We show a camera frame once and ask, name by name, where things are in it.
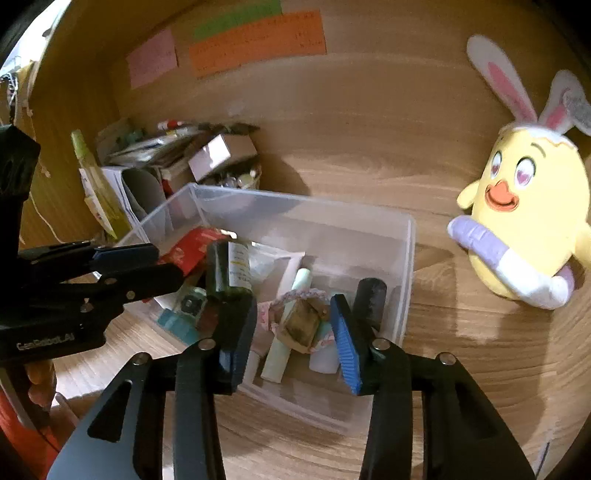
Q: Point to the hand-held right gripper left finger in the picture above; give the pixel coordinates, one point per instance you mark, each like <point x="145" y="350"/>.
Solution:
<point x="238" y="341"/>

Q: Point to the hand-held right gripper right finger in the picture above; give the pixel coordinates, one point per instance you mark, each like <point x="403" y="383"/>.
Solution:
<point x="346" y="346"/>

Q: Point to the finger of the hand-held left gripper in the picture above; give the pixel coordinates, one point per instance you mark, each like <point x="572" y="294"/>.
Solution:
<point x="147" y="279"/>
<point x="124" y="254"/>

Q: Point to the pink cloth roll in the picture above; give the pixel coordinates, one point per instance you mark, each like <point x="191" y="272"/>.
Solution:
<point x="263" y="318"/>

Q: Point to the small brown jar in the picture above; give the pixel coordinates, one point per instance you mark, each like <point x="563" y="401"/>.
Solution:
<point x="300" y="325"/>

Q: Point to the small green packet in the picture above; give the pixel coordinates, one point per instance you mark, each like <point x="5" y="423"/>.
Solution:
<point x="191" y="304"/>

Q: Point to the teal tube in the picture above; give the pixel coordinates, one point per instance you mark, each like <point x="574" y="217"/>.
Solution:
<point x="178" y="325"/>

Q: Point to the red paper packet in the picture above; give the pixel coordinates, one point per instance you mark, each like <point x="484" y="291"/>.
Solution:
<point x="194" y="244"/>

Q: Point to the dark green glass bottle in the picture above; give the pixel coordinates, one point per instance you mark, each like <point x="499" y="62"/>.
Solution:
<point x="219" y="272"/>

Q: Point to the mint green tube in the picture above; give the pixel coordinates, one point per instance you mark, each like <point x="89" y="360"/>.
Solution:
<point x="302" y="281"/>

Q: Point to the clear plastic storage bin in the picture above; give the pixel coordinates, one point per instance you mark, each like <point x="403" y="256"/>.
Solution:
<point x="323" y="244"/>

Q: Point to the person's left forearm orange sleeve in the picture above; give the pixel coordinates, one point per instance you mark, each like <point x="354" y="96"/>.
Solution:
<point x="23" y="434"/>

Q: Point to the person's left hand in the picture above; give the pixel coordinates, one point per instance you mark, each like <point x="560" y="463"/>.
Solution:
<point x="41" y="383"/>

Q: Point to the dark blue bottle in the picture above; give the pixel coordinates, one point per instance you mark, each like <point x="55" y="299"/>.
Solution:
<point x="371" y="300"/>

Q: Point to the white folded paper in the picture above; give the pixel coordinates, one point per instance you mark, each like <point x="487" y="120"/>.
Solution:
<point x="138" y="189"/>

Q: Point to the yellow green spray bottle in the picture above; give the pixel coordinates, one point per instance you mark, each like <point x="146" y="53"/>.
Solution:
<point x="99" y="184"/>

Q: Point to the clutter pile of boxes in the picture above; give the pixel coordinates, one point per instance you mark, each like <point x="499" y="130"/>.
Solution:
<point x="152" y="145"/>

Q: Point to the white cardboard box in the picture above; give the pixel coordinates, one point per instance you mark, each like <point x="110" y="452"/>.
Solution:
<point x="217" y="154"/>

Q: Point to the pink sticky note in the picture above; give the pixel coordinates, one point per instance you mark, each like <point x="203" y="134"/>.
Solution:
<point x="152" y="57"/>

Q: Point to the yellow chick plush toy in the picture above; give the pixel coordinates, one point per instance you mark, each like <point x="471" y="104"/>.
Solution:
<point x="531" y="230"/>

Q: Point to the orange sticky note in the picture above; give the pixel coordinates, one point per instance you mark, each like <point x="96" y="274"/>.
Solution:
<point x="258" y="44"/>

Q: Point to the green sticky note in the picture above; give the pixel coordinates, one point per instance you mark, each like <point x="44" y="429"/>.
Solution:
<point x="238" y="18"/>

